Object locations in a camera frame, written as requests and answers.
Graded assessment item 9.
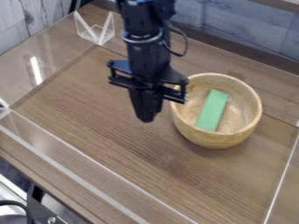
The wooden bowl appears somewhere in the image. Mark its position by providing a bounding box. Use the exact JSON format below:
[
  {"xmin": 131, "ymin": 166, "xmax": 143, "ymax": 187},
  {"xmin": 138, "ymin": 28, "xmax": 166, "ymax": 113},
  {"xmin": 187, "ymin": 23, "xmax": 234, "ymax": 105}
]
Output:
[{"xmin": 171, "ymin": 73, "xmax": 263, "ymax": 149}]

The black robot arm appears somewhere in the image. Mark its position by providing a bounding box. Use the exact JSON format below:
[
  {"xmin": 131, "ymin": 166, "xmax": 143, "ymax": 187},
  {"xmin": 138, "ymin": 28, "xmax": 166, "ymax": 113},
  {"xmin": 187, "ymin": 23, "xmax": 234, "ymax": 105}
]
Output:
[{"xmin": 107, "ymin": 0, "xmax": 188, "ymax": 123}]

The clear acrylic stand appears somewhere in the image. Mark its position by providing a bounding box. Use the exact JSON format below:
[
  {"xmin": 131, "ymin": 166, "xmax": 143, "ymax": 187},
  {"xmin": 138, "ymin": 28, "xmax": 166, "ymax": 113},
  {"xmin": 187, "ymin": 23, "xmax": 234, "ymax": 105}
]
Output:
[{"xmin": 74, "ymin": 11, "xmax": 115, "ymax": 46}]

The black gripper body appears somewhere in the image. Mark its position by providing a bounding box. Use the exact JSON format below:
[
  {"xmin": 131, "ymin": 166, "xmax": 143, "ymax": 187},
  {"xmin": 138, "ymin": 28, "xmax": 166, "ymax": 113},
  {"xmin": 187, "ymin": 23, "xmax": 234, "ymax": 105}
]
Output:
[{"xmin": 107, "ymin": 31, "xmax": 188, "ymax": 103}]

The green rectangular stick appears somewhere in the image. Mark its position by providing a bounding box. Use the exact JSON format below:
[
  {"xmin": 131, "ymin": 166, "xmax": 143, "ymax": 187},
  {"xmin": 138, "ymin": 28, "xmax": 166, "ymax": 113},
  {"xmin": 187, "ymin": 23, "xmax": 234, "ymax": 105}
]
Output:
[{"xmin": 196, "ymin": 89, "xmax": 230, "ymax": 131}]

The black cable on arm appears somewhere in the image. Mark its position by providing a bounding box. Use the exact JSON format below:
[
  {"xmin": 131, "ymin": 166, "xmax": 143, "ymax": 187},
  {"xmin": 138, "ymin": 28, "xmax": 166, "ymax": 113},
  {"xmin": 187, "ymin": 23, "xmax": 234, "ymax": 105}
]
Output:
[{"xmin": 162, "ymin": 20, "xmax": 190, "ymax": 58}]

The clear acrylic tray wall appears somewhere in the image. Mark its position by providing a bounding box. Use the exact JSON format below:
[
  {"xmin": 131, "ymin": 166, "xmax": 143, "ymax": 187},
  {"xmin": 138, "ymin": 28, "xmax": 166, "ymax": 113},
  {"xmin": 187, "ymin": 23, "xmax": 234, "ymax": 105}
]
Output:
[{"xmin": 0, "ymin": 100, "xmax": 196, "ymax": 224}]

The black table frame bracket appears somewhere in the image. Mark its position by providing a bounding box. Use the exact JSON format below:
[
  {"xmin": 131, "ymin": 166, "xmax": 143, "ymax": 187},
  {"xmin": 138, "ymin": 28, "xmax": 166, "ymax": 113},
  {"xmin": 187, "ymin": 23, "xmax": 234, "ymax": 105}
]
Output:
[{"xmin": 27, "ymin": 184, "xmax": 68, "ymax": 224}]

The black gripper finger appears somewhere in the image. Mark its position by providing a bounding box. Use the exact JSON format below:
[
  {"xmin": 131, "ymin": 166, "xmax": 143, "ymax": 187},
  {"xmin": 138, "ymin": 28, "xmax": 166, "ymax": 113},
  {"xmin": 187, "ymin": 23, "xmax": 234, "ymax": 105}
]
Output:
[
  {"xmin": 152, "ymin": 93, "xmax": 164, "ymax": 119},
  {"xmin": 128, "ymin": 88, "xmax": 155, "ymax": 123}
]

